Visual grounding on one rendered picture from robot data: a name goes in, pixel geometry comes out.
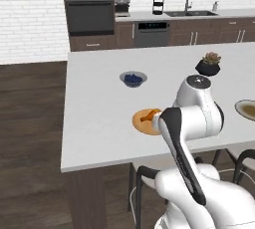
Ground grey bowl with blue inside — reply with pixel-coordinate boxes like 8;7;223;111
119;71;148;89

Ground chicken drumstick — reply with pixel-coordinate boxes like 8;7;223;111
139;108;162;122

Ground orange plate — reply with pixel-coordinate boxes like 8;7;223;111
131;108;163;136

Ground grey dishwasher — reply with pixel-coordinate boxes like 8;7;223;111
133;21;171;49

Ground black and white chair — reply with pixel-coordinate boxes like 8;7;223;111
127;155;204;229
212;144;255;185

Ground potted succulent in black pot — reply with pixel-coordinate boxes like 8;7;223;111
194;52;222;77

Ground coffee machine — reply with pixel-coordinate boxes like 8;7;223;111
114;0;131;18

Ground dark sink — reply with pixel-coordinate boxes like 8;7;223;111
163;10;219;18

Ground dark brown base cupboards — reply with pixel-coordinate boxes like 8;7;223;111
69;17;255;53

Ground metal tap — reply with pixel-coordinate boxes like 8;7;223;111
184;0;195;13

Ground grey wall oven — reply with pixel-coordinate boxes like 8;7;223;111
63;0;116;37

